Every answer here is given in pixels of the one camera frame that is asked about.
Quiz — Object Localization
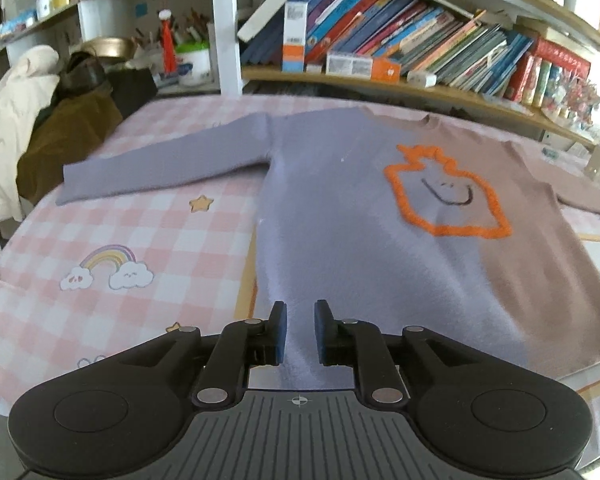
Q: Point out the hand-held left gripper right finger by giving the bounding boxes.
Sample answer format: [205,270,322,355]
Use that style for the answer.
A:
[314,300,486,407]

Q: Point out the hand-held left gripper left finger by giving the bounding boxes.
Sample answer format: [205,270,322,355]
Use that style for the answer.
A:
[115,301,287,408]

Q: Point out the purple and brown knit sweater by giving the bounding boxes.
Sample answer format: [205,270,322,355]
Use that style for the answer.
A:
[55,107,600,391]

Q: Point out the pink checkered cartoon desk mat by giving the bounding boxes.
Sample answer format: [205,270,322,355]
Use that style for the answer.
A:
[0,95,600,461]

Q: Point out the wooden bookshelf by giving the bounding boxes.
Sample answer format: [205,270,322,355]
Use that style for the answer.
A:
[77,0,600,148]

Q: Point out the white orange toothpaste box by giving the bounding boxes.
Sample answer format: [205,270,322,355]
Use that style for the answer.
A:
[326,51,402,83]
[281,1,308,73]

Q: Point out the white jar with green lid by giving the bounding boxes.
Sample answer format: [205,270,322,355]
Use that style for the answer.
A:
[175,42,212,87]

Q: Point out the dark bag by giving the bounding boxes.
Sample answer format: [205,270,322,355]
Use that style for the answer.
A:
[55,52,159,121]

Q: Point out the brown cloth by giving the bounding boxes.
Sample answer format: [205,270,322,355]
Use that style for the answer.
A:
[17,92,126,206]

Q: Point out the red tassel ornament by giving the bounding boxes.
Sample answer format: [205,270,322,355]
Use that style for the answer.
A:
[159,9,178,75]

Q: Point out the row of books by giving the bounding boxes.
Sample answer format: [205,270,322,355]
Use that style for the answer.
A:
[237,0,593,106]

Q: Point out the bundle of pens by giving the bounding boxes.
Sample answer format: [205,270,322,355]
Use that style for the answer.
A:
[130,7,211,51]

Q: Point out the gold round tin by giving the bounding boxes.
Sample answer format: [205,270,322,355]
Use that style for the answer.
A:
[80,37,137,59]

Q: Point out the jar of colourful paper stars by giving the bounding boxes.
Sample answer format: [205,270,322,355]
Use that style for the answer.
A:
[542,75,600,133]

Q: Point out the cream white jacket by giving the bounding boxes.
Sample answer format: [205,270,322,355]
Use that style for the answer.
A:
[0,45,61,223]

